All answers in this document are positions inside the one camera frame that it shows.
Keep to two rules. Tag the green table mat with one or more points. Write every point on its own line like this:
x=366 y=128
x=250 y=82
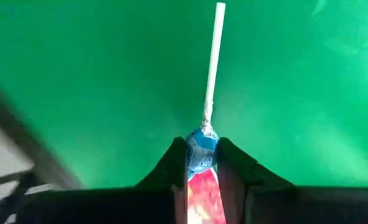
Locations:
x=109 y=77

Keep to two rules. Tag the blue lollipop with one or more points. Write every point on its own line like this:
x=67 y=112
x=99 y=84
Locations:
x=202 y=149

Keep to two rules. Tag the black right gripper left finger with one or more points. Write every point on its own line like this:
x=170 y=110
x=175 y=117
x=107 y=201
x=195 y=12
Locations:
x=124 y=207

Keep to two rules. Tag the black aluminium table frame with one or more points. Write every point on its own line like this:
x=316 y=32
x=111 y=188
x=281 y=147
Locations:
x=21 y=135

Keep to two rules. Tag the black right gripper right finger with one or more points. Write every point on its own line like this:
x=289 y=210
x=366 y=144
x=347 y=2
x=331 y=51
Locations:
x=280 y=207

